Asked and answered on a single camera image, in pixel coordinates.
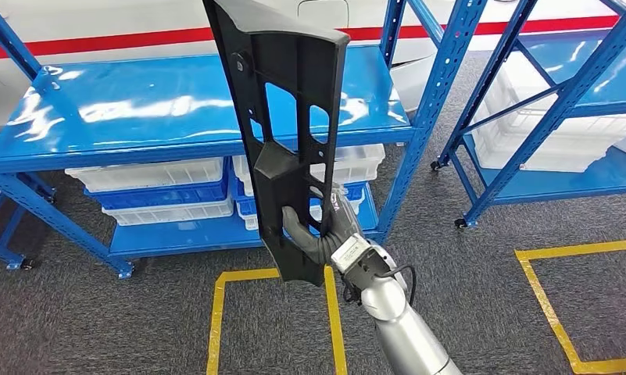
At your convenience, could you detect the yellow floor tape square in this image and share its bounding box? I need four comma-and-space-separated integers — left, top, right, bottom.
514, 237, 626, 375

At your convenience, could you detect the black plastic plate bracket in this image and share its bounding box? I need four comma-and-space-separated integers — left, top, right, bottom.
202, 0, 351, 288

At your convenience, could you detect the white car red stripe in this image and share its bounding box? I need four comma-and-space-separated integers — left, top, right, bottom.
0, 0, 624, 130

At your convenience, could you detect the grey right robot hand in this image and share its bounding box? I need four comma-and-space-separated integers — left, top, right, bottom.
281, 184, 369, 266

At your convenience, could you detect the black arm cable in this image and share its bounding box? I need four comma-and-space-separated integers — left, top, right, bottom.
380, 265, 417, 307

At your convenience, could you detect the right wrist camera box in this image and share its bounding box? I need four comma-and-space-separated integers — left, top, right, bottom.
330, 233, 379, 275

